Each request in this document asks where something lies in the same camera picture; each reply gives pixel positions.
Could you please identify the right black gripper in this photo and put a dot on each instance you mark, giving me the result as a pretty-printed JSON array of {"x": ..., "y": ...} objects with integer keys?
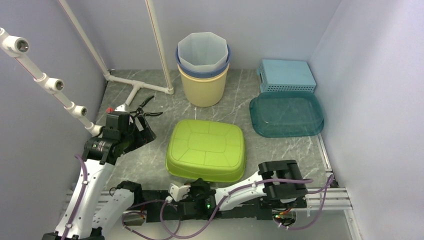
[{"x": 199, "y": 183}]

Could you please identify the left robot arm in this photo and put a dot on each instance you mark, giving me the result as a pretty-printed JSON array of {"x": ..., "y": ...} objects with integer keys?
[{"x": 81, "y": 221}]

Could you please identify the white PVC pipe frame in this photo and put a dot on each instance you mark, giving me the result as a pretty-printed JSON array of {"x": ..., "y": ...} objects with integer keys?
[{"x": 26, "y": 110}]

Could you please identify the translucent white bucket liner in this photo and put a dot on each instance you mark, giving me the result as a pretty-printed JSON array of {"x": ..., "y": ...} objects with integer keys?
[{"x": 203, "y": 52}]

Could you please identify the teal transparent tub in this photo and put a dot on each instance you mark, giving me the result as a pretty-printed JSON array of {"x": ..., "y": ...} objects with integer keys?
[{"x": 286, "y": 114}]

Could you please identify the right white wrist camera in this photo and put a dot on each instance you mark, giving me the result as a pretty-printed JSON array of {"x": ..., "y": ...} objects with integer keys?
[{"x": 179, "y": 192}]

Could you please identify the lime green tub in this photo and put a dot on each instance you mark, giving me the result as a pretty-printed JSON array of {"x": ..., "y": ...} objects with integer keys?
[{"x": 211, "y": 150}]

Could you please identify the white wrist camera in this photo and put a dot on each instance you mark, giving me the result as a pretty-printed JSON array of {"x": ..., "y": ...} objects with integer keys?
[
  {"x": 121, "y": 108},
  {"x": 179, "y": 192}
]

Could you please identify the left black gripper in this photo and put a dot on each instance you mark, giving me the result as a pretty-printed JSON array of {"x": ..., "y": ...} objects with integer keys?
[{"x": 143, "y": 136}]

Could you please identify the beige bucket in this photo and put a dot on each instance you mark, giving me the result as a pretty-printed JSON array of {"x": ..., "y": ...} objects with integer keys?
[{"x": 204, "y": 92}]

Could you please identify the light blue perforated basket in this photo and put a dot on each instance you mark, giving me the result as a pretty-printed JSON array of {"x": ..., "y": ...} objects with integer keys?
[{"x": 285, "y": 75}]

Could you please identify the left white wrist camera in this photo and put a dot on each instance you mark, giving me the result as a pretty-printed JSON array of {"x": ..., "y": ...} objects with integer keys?
[{"x": 121, "y": 108}]

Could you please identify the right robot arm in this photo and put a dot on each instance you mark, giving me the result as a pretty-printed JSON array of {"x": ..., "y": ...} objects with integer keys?
[{"x": 275, "y": 181}]

